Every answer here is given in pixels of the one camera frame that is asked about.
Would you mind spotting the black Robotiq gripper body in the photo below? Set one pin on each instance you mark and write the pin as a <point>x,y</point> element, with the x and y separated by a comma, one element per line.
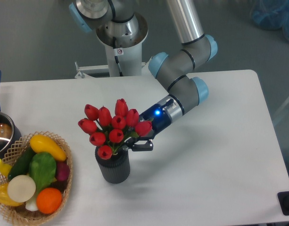
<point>159,117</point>

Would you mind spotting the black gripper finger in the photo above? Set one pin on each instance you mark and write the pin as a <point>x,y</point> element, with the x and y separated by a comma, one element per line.
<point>129,143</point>
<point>146,146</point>

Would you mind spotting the red tulip bouquet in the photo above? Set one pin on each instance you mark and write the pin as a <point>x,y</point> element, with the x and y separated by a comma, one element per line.
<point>108,133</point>

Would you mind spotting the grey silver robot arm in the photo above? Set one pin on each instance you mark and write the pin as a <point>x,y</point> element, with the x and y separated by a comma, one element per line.
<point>170,71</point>

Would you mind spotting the dark grey ribbed vase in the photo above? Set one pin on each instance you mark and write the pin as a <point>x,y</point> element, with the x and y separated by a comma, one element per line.
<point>116,169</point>

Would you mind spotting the purple red onion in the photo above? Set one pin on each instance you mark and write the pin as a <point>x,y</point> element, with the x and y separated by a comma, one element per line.
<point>62,171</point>

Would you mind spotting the green lettuce leaf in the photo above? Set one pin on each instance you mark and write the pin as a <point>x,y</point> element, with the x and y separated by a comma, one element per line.
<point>42,170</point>

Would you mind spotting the yellow squash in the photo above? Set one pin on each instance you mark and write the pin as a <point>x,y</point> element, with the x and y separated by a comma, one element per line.
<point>40,143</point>

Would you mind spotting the orange fruit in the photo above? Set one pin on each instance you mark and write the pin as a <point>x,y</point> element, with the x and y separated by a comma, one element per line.
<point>49,200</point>

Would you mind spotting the dark green cucumber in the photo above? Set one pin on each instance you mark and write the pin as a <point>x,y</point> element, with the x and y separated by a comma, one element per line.
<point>21,165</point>

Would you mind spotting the white round radish slice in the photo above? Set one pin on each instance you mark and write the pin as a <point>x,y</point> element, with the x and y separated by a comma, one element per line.
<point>21,188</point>

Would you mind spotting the woven wicker basket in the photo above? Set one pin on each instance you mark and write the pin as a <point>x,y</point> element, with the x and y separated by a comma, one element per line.
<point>19,216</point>

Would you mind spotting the yellow bell pepper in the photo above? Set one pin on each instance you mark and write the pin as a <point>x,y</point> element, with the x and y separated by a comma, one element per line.
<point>4,197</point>

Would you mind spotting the black device at table edge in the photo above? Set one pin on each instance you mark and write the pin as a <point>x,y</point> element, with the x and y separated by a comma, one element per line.
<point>284,202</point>

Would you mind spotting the blue plastic bag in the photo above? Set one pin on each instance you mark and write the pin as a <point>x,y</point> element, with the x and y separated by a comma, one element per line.
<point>271,15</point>

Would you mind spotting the white metal base frame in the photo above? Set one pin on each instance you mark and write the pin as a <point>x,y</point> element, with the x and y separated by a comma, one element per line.
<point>102,71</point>

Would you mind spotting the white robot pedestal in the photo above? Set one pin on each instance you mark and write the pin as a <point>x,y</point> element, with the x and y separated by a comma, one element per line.
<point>123,45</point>

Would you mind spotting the blue handled saucepan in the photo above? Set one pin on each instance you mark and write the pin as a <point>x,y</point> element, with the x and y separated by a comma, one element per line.
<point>9,133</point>

